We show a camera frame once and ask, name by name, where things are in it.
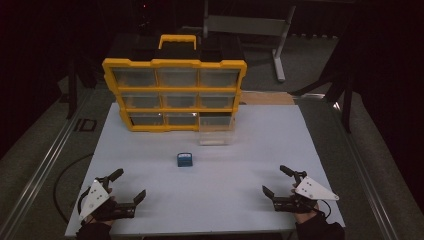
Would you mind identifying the dark stand legs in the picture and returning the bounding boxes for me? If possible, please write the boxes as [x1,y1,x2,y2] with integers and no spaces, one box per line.
[289,49,355,134]

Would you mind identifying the dark stand post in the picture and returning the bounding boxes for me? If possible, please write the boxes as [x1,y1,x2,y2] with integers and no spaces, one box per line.
[64,54,80,120]

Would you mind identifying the small blue box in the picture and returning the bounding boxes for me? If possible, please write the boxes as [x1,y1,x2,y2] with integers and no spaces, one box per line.
[176,152,194,168]

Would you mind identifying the aluminium rail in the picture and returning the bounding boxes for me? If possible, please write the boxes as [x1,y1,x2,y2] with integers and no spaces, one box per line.
[0,89,95,240]
[292,93,401,240]

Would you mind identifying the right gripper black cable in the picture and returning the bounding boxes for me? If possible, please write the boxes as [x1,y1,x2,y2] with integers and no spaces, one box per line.
[316,199,333,220]

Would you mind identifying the yellow black organizer cabinet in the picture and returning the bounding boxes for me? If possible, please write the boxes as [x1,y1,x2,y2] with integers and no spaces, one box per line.
[101,33,248,133]

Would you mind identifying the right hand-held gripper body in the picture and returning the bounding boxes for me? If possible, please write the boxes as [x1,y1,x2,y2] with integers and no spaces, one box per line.
[272,170,340,214]

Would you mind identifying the person's right hand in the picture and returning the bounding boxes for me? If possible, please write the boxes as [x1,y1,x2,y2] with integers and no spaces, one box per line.
[290,182,322,225]

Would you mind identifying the brown wooden board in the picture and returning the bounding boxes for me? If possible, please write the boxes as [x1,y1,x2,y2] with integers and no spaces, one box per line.
[239,91,296,106]

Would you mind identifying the black floor bracket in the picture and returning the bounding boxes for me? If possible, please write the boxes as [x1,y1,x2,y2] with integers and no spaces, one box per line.
[73,117,98,132]

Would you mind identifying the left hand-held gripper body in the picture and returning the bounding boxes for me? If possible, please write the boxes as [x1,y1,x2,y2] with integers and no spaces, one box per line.
[77,176,138,224]

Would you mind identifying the black floor cable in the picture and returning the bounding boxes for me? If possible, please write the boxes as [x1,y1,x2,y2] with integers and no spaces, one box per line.
[52,153,95,225]

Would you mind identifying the grey metal stand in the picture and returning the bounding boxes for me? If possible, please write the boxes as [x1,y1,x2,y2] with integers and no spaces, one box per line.
[202,0,298,83]

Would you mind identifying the person's left hand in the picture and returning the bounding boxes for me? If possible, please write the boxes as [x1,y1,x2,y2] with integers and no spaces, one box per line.
[83,188,118,228]

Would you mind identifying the clear plastic drawer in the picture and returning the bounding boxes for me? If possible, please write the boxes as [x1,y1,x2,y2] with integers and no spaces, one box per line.
[198,113,236,147]

